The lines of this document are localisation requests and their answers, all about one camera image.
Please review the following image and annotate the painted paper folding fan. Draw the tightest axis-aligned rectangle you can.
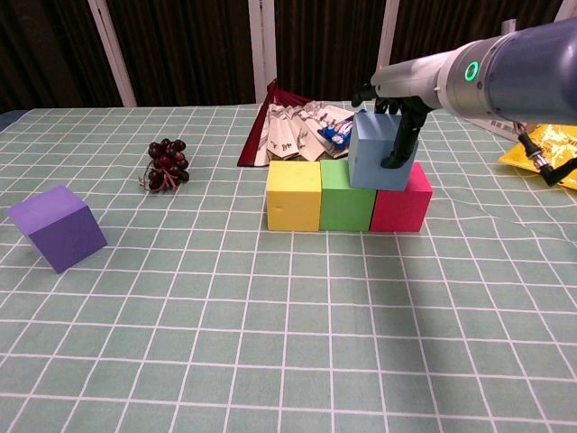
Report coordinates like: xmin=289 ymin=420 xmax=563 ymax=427
xmin=236 ymin=78 xmax=357 ymax=169

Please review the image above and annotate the green checked tablecloth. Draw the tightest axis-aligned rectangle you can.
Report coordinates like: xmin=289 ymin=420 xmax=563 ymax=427
xmin=0 ymin=101 xmax=577 ymax=433

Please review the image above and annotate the blue cookie snack packet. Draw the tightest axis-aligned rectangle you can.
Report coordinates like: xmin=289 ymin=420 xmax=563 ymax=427
xmin=317 ymin=115 xmax=355 ymax=157

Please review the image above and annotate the light blue foam cube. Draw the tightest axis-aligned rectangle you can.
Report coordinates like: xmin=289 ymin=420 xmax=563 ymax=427
xmin=346 ymin=111 xmax=419 ymax=190

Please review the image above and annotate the dark red grape bunch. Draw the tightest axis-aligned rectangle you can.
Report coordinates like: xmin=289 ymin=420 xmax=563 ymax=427
xmin=137 ymin=138 xmax=190 ymax=195

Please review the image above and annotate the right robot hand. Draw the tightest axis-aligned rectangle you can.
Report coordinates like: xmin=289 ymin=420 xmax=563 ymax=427
xmin=351 ymin=43 xmax=468 ymax=170

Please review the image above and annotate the white cardboard box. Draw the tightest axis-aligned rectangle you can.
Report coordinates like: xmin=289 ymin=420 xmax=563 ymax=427
xmin=477 ymin=115 xmax=520 ymax=141

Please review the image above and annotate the white metal frame post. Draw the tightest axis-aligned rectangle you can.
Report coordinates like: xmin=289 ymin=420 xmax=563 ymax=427
xmin=376 ymin=0 xmax=403 ymax=76
xmin=547 ymin=0 xmax=577 ymax=23
xmin=247 ymin=0 xmax=277 ymax=105
xmin=87 ymin=0 xmax=137 ymax=108

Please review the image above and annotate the purple foam cube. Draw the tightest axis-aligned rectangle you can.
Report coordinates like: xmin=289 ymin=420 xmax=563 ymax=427
xmin=5 ymin=184 xmax=108 ymax=275

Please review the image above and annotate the yellow snack bag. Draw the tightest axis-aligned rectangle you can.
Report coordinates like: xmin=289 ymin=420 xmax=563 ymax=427
xmin=498 ymin=124 xmax=577 ymax=190

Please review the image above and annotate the yellow foam cube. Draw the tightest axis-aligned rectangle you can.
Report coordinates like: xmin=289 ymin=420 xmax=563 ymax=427
xmin=265 ymin=161 xmax=324 ymax=233

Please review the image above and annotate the green foam cube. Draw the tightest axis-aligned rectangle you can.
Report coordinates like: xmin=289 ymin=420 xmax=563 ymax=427
xmin=318 ymin=159 xmax=378 ymax=233

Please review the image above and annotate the pink foam cube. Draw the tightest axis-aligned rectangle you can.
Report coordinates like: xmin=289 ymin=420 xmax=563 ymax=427
xmin=369 ymin=161 xmax=434 ymax=235

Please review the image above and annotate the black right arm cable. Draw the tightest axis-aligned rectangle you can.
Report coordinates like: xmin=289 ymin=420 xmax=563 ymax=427
xmin=516 ymin=121 xmax=577 ymax=189

